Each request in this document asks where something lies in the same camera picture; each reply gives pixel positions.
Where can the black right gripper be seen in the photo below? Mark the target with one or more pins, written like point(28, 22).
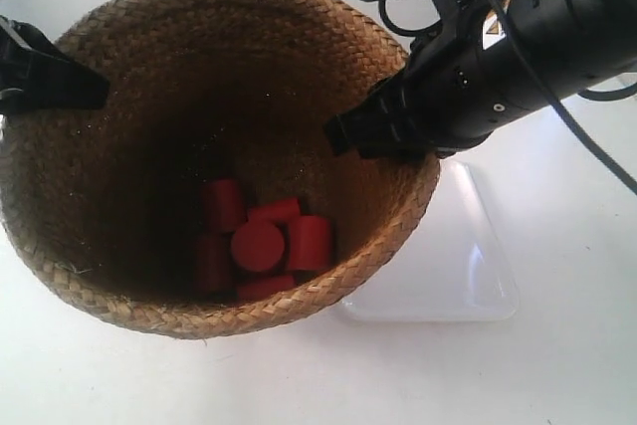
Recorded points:
point(445, 99)

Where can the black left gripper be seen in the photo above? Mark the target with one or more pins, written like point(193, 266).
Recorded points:
point(37, 76)

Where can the red cylinder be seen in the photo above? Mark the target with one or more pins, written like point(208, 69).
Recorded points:
point(223, 205)
point(310, 244)
point(265, 287)
point(213, 267)
point(279, 212)

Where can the red cylinder face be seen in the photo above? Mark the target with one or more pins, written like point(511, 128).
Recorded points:
point(258, 247)

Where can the woven straw basket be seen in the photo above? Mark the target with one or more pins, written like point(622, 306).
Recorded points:
point(103, 206)

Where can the red cylinder bottom front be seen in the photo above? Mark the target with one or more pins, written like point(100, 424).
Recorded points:
point(265, 287)

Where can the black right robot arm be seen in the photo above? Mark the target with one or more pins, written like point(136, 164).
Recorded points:
point(559, 47)

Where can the white plastic tray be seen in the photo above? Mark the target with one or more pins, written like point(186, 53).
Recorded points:
point(451, 269)

